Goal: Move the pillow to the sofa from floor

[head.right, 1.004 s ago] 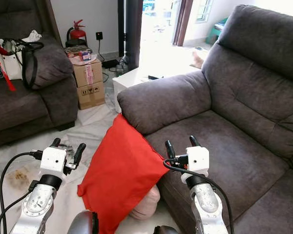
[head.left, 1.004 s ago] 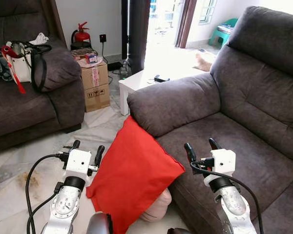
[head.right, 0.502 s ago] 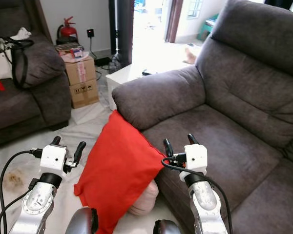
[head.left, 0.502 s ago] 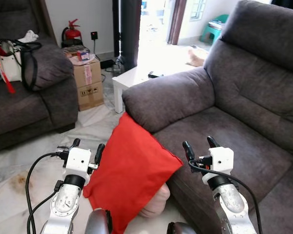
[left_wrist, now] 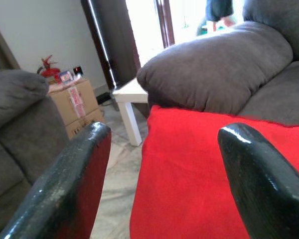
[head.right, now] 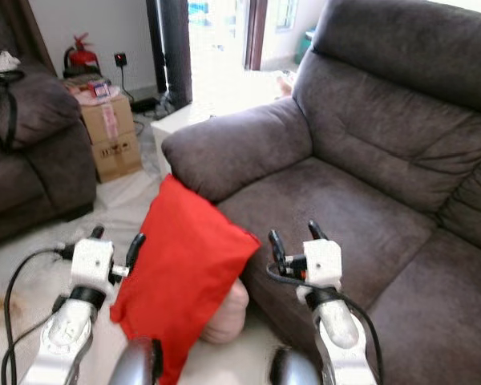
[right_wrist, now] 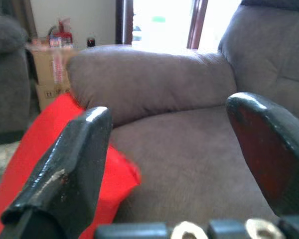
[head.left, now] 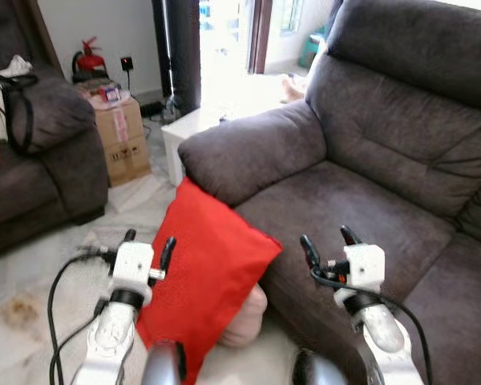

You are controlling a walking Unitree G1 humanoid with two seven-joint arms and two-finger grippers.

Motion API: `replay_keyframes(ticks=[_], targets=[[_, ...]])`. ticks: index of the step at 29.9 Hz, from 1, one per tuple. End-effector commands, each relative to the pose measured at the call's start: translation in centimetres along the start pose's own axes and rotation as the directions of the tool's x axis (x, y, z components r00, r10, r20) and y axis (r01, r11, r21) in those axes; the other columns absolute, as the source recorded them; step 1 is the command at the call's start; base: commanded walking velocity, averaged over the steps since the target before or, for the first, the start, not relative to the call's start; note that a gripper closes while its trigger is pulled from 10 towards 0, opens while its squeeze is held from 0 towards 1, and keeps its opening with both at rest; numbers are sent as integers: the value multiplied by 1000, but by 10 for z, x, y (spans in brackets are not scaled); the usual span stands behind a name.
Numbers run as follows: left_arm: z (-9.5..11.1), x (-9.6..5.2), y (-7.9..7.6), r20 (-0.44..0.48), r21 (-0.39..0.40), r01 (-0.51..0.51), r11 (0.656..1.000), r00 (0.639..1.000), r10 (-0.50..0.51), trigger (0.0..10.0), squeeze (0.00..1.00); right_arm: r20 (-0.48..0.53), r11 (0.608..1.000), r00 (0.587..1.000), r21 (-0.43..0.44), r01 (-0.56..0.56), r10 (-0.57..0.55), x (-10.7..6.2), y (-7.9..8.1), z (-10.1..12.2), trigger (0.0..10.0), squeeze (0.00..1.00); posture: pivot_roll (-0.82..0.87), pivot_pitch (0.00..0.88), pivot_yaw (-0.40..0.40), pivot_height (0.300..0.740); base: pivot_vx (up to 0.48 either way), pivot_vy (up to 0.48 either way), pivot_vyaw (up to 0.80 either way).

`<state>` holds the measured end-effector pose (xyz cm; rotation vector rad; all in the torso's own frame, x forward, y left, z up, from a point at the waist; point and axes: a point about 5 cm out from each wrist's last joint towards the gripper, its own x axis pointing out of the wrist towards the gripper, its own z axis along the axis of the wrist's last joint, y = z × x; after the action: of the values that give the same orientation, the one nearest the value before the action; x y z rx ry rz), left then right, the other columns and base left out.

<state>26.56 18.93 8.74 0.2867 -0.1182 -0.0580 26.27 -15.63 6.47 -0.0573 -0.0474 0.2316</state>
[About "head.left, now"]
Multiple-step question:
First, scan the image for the red pillow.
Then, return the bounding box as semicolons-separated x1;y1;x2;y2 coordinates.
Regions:
135;176;283;385

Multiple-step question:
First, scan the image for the dark brown two-seat sofa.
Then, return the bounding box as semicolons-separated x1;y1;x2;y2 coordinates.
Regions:
179;0;481;385

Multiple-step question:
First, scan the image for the pink pillow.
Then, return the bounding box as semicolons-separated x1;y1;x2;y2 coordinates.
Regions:
216;282;269;348

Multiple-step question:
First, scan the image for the dark brown fabric sofa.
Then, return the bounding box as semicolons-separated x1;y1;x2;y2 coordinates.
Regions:
0;0;109;257

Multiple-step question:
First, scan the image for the brown cardboard box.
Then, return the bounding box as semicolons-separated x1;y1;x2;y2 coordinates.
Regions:
92;95;153;188

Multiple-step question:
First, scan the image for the grey robot left leg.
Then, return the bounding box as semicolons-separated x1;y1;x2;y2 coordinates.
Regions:
142;339;187;385

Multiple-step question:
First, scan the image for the grey robot leg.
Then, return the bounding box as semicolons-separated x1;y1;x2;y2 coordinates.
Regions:
293;349;350;385
142;339;187;385

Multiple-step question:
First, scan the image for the grey robot right leg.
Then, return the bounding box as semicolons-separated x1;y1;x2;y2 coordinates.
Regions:
293;349;350;385

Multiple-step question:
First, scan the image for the white side table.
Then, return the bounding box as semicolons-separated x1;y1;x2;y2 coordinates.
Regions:
160;104;225;187

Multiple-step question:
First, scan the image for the small printed packet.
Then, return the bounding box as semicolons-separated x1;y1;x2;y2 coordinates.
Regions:
96;83;123;103

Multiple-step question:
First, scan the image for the red fire extinguisher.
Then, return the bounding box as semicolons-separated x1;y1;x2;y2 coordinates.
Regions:
71;36;109;83

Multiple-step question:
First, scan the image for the black tall column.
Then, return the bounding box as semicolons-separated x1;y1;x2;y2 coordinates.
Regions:
162;0;201;117

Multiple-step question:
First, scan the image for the teal plastic chair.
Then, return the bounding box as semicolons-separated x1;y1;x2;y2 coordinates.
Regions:
299;32;325;69

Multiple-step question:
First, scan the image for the white crumpled cloth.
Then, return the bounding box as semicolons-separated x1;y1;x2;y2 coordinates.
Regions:
0;55;33;78

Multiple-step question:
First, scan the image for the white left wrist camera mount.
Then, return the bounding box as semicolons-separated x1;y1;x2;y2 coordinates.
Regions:
111;241;155;299

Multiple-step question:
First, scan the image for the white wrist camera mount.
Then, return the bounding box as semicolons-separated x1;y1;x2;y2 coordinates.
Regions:
334;245;386;306
111;241;155;299

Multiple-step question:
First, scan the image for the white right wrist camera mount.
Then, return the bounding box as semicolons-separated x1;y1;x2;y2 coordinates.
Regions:
334;245;386;306

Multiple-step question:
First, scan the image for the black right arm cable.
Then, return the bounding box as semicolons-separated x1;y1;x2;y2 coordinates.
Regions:
309;269;434;385

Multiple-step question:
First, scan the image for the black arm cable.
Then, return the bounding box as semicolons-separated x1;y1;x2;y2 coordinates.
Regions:
46;245;117;385
309;269;434;385

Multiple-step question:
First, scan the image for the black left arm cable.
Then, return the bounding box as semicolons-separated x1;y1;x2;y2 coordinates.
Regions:
46;245;117;385

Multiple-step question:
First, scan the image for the black bag strap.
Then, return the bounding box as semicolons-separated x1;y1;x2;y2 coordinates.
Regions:
0;71;39;155

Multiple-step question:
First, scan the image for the brown door frame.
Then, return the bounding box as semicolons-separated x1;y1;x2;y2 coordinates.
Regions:
249;0;273;75

